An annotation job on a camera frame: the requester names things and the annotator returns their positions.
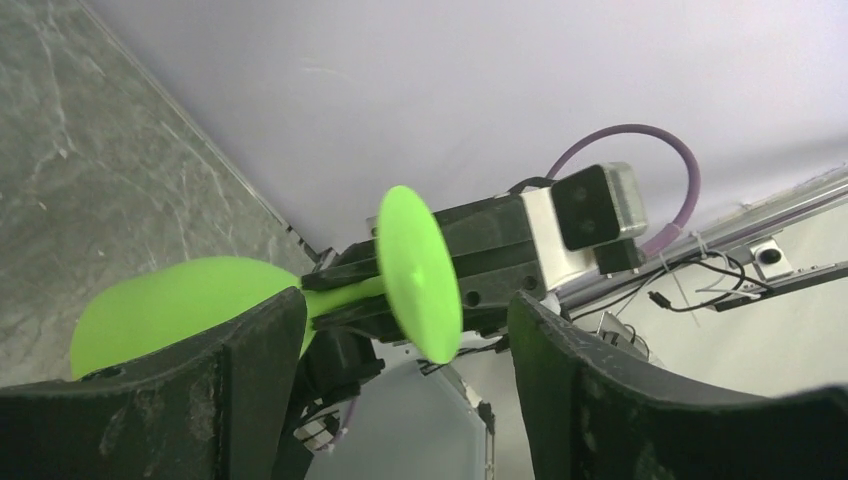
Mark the green plastic goblet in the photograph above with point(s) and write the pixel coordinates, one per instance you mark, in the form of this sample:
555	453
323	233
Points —
151	311

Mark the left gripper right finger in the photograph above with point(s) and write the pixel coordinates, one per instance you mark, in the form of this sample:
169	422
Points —
593	411

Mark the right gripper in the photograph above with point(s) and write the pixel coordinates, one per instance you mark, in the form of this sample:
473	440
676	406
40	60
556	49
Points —
499	246

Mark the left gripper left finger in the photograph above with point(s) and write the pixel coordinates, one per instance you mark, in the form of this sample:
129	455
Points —
212	406

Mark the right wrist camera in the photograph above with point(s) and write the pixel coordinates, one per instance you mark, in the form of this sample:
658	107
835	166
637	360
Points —
587	222

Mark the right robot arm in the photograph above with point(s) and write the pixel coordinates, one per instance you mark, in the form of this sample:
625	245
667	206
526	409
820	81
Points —
337	364

